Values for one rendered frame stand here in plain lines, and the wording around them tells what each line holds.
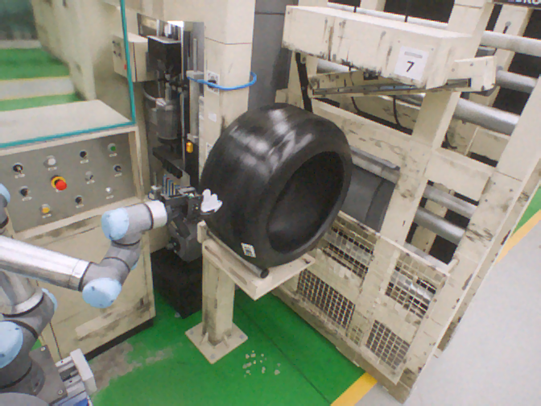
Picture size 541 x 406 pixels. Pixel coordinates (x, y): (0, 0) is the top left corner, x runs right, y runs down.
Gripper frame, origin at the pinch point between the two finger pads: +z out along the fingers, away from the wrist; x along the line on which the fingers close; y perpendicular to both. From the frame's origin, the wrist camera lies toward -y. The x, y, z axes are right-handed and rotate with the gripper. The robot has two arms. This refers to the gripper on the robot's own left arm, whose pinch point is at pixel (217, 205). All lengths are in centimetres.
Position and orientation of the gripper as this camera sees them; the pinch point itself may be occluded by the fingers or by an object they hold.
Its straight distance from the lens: 119.2
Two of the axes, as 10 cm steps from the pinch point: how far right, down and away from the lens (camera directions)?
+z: 6.9, -2.0, 6.9
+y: 1.9, -8.7, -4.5
